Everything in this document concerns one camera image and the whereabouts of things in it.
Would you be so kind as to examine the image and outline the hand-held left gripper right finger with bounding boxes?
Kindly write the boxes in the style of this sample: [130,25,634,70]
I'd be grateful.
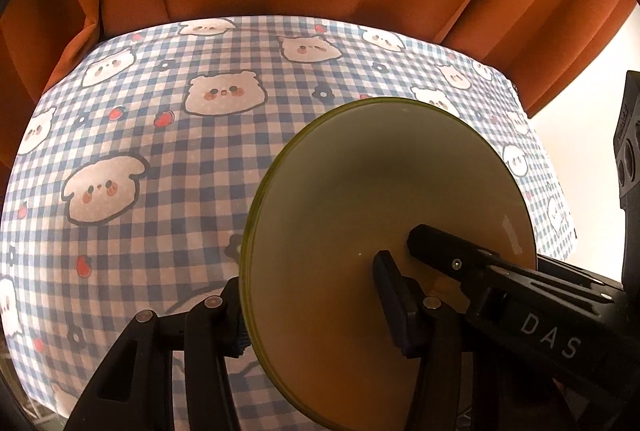
[372,249,481,431]

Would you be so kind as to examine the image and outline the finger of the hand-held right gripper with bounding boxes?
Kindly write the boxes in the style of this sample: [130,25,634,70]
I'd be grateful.
[406,224,506,312]

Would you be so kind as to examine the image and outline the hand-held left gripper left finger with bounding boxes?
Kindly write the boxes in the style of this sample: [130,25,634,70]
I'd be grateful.
[65,276,251,431]

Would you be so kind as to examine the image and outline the white bowl blue floral print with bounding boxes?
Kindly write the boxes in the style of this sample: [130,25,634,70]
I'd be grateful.
[239,97,538,423]

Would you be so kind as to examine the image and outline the blue checked bear tablecloth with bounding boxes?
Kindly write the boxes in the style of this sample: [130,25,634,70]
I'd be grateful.
[0,14,578,427]

